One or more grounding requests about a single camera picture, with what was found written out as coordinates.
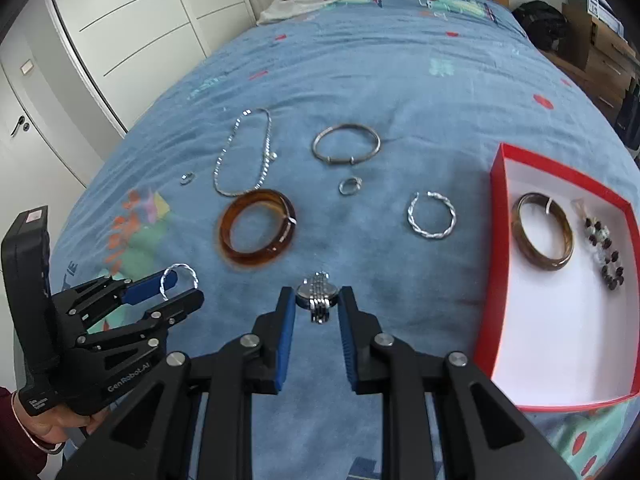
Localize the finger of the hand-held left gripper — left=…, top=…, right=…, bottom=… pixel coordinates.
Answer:
left=50, top=267, right=179, bottom=331
left=75, top=288, right=206, bottom=361

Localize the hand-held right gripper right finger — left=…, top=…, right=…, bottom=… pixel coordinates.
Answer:
left=338, top=286, right=576, bottom=480

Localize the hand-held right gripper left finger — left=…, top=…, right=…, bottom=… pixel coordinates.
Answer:
left=55, top=287, right=297, bottom=480

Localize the small twisted silver hoop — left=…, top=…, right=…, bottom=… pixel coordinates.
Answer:
left=159, top=263, right=201, bottom=303

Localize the silver wrist watch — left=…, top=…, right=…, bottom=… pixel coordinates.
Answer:
left=295, top=271, right=338, bottom=325

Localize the amber resin bangle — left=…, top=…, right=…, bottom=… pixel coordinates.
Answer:
left=218, top=189, right=298, bottom=266

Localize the large twisted silver bangle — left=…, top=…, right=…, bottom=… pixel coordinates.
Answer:
left=406, top=191, right=457, bottom=240

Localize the silver chain necklace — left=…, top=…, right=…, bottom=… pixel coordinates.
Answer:
left=212, top=108, right=278, bottom=197

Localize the plain silver bangle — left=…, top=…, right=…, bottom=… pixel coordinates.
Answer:
left=312, top=123, right=382, bottom=165

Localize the red cardboard box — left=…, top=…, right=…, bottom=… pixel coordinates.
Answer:
left=472, top=142, right=640, bottom=413

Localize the person's left hand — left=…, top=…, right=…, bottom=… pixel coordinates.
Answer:
left=30, top=400, right=108, bottom=448

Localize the thin silver wrist bangle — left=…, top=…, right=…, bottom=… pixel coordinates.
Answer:
left=11, top=392, right=66, bottom=455

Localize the dark green-brown bangle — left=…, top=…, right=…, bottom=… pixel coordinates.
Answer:
left=511, top=192, right=576, bottom=272

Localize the navy hanging bag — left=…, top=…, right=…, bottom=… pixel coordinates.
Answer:
left=615, top=82, right=640, bottom=151

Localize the black backpack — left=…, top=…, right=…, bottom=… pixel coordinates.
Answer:
left=512, top=1, right=568, bottom=52

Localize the wooden drawer cabinet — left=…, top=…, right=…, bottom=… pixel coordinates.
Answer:
left=542, top=2, right=640, bottom=121

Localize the dark bead bracelet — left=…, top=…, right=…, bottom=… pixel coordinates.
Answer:
left=572, top=199, right=626, bottom=292

